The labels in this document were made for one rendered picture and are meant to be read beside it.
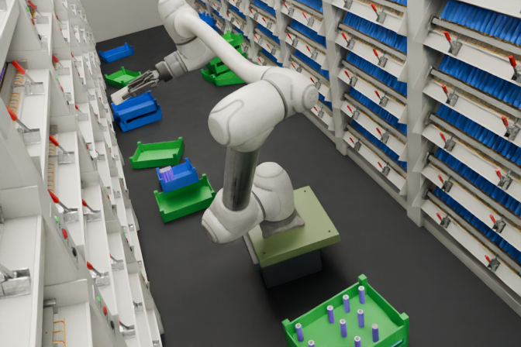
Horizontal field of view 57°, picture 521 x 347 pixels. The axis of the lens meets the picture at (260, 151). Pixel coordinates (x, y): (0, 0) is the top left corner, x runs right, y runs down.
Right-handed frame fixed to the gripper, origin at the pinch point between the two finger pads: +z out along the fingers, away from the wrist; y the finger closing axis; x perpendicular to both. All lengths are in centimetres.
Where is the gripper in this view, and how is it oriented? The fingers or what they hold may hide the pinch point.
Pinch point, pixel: (121, 96)
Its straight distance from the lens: 186.3
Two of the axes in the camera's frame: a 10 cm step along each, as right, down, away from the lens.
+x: -3.8, -7.3, -5.7
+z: -8.6, 5.1, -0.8
